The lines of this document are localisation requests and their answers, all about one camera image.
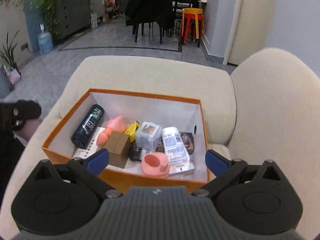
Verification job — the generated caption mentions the dark blue cylinder bottle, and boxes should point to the dark blue cylinder bottle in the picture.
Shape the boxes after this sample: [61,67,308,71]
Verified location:
[71,104,105,149]

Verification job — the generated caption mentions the brown cardboard block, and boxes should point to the brown cardboard block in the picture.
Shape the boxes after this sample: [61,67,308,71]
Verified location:
[103,132,131,168]

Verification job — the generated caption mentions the black plaid pouch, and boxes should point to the black plaid pouch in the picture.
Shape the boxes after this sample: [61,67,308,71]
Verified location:
[128,141,150,163]

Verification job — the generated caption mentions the white floral bottle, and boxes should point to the white floral bottle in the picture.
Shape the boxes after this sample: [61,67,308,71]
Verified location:
[162,127,190,165]

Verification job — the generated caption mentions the pink pump bottle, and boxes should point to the pink pump bottle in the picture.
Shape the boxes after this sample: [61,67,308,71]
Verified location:
[96,115,127,146]

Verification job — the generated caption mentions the yellow tape measure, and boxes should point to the yellow tape measure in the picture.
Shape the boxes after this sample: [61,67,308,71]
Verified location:
[124,121,140,142]

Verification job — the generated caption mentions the pink cup with spout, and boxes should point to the pink cup with spout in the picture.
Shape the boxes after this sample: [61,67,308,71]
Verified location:
[141,152,170,178]

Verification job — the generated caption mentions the clear plastic card box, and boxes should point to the clear plastic card box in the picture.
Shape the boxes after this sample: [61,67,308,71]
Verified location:
[135,121,162,152]

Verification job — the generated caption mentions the white glasses case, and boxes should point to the white glasses case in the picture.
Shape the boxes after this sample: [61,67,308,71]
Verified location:
[73,127,104,159]

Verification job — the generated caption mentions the pastel striped bag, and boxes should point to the pastel striped bag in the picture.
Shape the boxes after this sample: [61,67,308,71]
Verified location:
[3,65,21,86]

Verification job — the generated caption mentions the potted grass plant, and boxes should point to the potted grass plant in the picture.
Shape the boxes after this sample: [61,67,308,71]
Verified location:
[1,29,20,73]

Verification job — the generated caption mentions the beige sofa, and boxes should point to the beige sofa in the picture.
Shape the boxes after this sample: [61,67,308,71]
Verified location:
[1,48,319,239]

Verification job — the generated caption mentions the blue water jug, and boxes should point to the blue water jug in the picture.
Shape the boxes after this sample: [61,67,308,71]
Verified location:
[37,23,54,55]

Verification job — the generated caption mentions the green trailing plant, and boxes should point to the green trailing plant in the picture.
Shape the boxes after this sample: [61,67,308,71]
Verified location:
[30,0,60,38]

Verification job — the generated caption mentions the dark grey cabinet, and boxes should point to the dark grey cabinet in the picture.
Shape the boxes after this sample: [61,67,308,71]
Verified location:
[54,0,91,42]

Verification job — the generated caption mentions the orange red stacked stools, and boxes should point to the orange red stacked stools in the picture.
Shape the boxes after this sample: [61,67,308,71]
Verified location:
[181,8,204,47]

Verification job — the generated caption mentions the black dining chair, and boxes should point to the black dining chair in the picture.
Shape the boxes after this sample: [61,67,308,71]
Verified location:
[125,0,175,42]

